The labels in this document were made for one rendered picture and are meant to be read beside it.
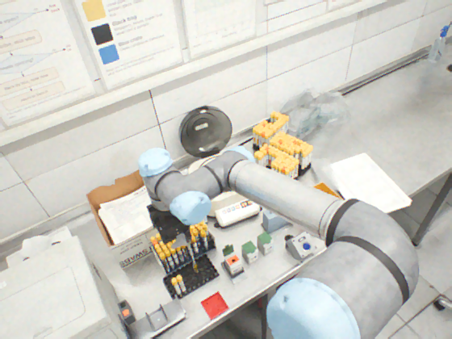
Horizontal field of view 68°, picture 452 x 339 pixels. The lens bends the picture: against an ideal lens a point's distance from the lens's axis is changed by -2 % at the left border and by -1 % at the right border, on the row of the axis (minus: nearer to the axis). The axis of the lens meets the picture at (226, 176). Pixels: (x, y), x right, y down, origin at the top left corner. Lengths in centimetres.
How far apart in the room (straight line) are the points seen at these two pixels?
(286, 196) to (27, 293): 69
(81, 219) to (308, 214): 109
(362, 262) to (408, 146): 130
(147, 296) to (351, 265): 87
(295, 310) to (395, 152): 132
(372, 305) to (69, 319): 69
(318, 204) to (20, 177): 105
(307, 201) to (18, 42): 87
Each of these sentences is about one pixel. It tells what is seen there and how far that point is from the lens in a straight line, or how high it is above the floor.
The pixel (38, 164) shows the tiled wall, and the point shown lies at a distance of 133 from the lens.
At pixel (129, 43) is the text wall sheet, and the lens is 119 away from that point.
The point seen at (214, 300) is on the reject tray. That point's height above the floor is 88.
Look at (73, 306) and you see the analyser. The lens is 94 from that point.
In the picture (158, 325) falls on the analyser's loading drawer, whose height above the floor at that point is 92.
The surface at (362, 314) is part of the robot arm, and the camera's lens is 44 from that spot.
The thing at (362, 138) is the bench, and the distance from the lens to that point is 170.
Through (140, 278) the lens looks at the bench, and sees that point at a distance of 126.
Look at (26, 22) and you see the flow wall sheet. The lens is 110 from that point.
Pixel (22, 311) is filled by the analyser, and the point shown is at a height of 117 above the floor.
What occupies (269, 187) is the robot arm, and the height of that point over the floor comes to 146.
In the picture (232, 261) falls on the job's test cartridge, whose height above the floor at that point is 94.
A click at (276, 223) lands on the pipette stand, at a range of 125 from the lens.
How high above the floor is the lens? 194
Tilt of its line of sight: 46 degrees down
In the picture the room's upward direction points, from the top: 6 degrees counter-clockwise
